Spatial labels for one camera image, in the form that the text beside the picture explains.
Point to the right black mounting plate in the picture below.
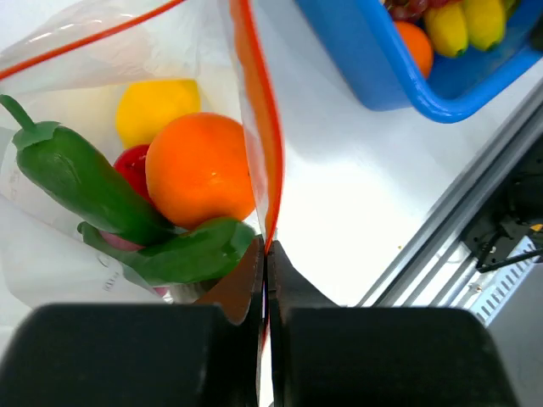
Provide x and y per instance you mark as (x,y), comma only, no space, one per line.
(508,228)

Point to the clear zip top bag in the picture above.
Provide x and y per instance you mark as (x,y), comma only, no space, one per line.
(73,70)

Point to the yellow toy banana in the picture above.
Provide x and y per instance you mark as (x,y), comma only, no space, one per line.
(456,25)

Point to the aluminium rail base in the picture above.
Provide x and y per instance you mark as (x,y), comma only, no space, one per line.
(436,269)

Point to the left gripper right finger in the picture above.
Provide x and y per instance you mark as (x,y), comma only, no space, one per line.
(323,354)

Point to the small green toy pepper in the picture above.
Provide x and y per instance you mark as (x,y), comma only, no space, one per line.
(73,173)

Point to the orange toy tomato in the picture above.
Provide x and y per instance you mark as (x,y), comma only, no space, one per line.
(418,44)

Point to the yellow toy lemon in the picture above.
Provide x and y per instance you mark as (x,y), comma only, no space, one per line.
(146,107)

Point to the green toy chili pepper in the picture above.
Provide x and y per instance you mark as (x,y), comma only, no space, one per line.
(210,251)

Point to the dark red toy grapes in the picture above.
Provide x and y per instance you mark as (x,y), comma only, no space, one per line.
(410,10)

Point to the orange toy fruit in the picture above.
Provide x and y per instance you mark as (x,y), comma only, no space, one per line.
(197,170)

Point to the blue plastic bin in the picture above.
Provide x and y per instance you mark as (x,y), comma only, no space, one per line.
(360,38)

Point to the red toy bell pepper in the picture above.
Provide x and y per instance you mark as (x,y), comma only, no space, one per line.
(131,165)

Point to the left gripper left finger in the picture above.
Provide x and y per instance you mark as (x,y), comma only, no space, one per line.
(201,354)

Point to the purple toy onion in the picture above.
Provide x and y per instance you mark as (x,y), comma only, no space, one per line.
(125,245)

